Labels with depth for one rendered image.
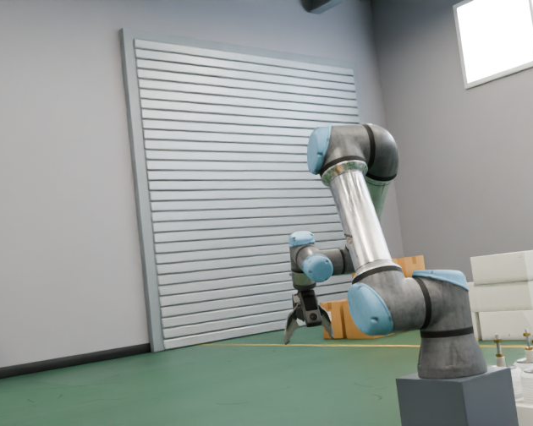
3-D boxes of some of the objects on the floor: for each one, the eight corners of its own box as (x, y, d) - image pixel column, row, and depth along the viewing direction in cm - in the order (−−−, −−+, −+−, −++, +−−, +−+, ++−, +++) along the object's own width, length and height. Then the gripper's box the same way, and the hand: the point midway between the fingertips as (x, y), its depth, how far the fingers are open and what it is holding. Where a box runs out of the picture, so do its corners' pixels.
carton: (349, 333, 602) (345, 298, 604) (369, 333, 583) (365, 297, 586) (323, 338, 584) (319, 303, 586) (343, 338, 565) (338, 302, 567)
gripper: (332, 270, 214) (336, 327, 221) (270, 278, 213) (275, 335, 219) (338, 282, 206) (342, 341, 213) (273, 290, 205) (278, 349, 211)
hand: (310, 342), depth 214 cm, fingers open, 14 cm apart
